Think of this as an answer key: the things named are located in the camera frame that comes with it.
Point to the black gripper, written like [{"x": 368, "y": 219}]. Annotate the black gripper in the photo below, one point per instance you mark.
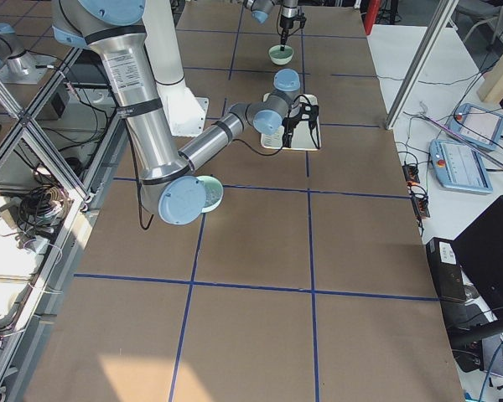
[
  {"x": 291, "y": 121},
  {"x": 287, "y": 20}
]

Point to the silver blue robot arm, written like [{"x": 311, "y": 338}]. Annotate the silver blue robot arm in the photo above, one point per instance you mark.
[
  {"x": 261, "y": 9},
  {"x": 137, "y": 44}
]

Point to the white bear print tray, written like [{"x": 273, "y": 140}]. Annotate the white bear print tray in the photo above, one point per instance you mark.
[{"x": 301, "y": 139}]

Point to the red cylinder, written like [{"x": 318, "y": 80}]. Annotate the red cylinder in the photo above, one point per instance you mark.
[{"x": 370, "y": 17}]

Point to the green bowl with ice cubes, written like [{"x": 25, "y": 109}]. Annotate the green bowl with ice cubes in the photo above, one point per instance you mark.
[{"x": 214, "y": 193}]

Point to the orange black connector strip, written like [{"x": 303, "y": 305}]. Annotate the orange black connector strip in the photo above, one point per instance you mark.
[{"x": 418, "y": 194}]

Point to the blue teach pendant near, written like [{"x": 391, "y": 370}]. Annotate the blue teach pendant near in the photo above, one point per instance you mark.
[{"x": 458, "y": 167}]

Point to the blue teach pendant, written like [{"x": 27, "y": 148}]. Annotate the blue teach pendant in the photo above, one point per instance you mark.
[
  {"x": 477, "y": 125},
  {"x": 458, "y": 167}
]

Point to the blue teach pendant far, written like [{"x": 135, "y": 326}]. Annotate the blue teach pendant far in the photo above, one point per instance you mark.
[{"x": 477, "y": 125}]

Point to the black box on desk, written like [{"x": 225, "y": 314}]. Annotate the black box on desk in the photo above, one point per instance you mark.
[{"x": 445, "y": 270}]

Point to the black laptop computer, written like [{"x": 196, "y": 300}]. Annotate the black laptop computer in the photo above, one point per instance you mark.
[{"x": 479, "y": 250}]

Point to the aluminium frame post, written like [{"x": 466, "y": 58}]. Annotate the aluminium frame post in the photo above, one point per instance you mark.
[{"x": 438, "y": 22}]

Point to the aluminium frame rack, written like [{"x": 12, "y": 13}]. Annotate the aluminium frame rack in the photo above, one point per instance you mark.
[{"x": 60, "y": 143}]

